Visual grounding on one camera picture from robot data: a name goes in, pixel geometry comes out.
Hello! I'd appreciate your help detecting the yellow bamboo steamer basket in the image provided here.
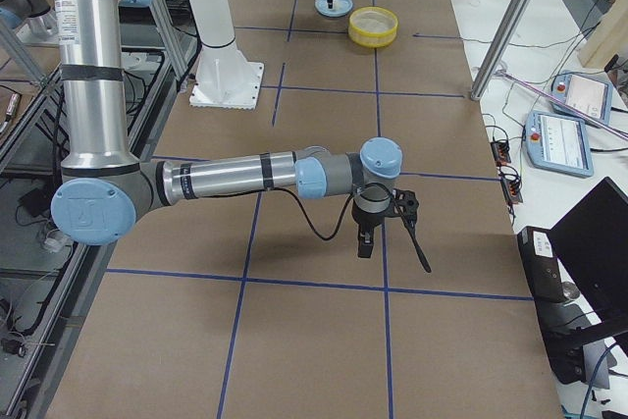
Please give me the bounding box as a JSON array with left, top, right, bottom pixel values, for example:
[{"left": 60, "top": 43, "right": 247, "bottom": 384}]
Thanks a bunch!
[{"left": 347, "top": 6, "right": 398, "bottom": 48}]

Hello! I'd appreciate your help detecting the metal reacher grabber stick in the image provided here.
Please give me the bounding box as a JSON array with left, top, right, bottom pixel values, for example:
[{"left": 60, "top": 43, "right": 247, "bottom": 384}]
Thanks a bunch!
[{"left": 494, "top": 70, "right": 628, "bottom": 141}]

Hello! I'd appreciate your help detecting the teach pendant tablet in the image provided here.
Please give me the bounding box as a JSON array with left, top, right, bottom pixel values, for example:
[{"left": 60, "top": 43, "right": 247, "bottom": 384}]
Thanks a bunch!
[
  {"left": 550, "top": 71, "right": 612, "bottom": 125},
  {"left": 524, "top": 110, "right": 594, "bottom": 178}
]

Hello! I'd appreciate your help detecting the black monitor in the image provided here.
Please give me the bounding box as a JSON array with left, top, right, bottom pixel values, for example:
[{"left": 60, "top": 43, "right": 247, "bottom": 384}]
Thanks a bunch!
[{"left": 549, "top": 177, "right": 627, "bottom": 319}]

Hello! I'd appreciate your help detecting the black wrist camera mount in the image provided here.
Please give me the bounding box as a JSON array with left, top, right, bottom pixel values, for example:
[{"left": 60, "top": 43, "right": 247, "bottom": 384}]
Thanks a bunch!
[{"left": 392, "top": 188, "right": 432, "bottom": 273}]

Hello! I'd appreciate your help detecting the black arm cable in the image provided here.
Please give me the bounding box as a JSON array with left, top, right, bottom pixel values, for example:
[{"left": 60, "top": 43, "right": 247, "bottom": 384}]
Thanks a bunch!
[{"left": 274, "top": 182, "right": 393, "bottom": 241}]

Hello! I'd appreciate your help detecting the orange black adapter board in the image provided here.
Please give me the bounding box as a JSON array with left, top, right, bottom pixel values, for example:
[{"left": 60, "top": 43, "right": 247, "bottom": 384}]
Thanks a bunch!
[
  {"left": 500, "top": 179, "right": 523, "bottom": 205},
  {"left": 490, "top": 139, "right": 511, "bottom": 166}
]

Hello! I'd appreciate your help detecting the white side desk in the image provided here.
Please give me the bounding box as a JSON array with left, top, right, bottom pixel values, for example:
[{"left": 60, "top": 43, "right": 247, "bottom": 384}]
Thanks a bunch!
[{"left": 444, "top": 0, "right": 628, "bottom": 419}]

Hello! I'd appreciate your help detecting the near teach pendant tablet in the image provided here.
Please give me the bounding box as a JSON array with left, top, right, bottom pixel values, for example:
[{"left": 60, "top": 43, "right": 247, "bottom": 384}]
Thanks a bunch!
[{"left": 524, "top": 110, "right": 594, "bottom": 178}]

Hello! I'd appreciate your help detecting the far teach pendant tablet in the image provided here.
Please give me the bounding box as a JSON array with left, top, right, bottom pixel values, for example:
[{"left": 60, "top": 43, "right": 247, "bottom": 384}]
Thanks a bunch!
[{"left": 550, "top": 71, "right": 612, "bottom": 125}]

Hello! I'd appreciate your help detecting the aluminium frame post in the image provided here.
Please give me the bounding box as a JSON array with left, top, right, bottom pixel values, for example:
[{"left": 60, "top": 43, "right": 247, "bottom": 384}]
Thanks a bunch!
[{"left": 470, "top": 0, "right": 531, "bottom": 101}]

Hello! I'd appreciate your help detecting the black computer box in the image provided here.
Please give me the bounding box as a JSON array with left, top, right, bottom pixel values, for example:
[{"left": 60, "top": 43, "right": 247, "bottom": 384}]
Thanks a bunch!
[{"left": 516, "top": 225, "right": 619, "bottom": 387}]

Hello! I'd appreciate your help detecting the light blue plate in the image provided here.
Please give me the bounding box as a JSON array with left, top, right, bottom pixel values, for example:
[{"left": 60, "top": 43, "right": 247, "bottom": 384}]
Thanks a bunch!
[{"left": 314, "top": 0, "right": 353, "bottom": 18}]

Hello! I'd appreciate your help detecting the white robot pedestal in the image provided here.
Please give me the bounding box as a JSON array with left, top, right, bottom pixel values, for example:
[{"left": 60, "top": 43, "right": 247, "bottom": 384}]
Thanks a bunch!
[{"left": 188, "top": 0, "right": 264, "bottom": 110}]

